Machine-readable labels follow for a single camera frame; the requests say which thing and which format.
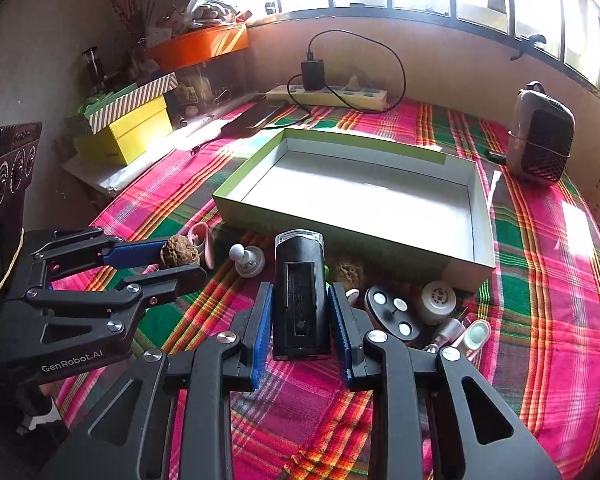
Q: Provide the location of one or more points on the brown walnut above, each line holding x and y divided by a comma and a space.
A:
178, 250
348, 272

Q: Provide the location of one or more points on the orange box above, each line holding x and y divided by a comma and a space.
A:
199, 46

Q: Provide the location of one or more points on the green white cardboard box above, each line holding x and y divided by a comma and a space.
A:
416, 214

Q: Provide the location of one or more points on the black charger adapter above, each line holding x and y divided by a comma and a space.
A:
313, 74

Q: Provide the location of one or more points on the pink white oval device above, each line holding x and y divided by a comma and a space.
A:
471, 341

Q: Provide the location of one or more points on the striped gift box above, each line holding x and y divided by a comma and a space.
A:
124, 102

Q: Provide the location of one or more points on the white power strip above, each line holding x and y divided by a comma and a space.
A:
367, 99

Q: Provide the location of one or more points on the pink ear hook clip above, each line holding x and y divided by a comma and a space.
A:
200, 235

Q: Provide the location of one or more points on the black rectangular device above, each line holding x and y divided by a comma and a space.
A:
300, 323

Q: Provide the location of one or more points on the black disc with white buttons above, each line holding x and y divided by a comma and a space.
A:
392, 313

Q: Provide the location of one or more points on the small grey heater fan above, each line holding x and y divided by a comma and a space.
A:
539, 138

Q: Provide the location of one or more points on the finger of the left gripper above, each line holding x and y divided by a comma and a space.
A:
76, 251
149, 289

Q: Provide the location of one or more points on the yellow box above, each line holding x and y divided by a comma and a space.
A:
128, 137

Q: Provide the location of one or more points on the black window handle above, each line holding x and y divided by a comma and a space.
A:
527, 44

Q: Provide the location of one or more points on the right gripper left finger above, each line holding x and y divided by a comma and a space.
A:
129, 432

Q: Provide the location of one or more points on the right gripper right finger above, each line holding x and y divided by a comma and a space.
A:
431, 406

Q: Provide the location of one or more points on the white round cap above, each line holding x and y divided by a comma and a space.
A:
435, 302

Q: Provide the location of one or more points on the white knob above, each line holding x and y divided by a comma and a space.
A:
248, 261

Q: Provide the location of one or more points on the green white round gadget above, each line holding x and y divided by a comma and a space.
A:
351, 295

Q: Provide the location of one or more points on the black smartphone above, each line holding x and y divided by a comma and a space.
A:
252, 120

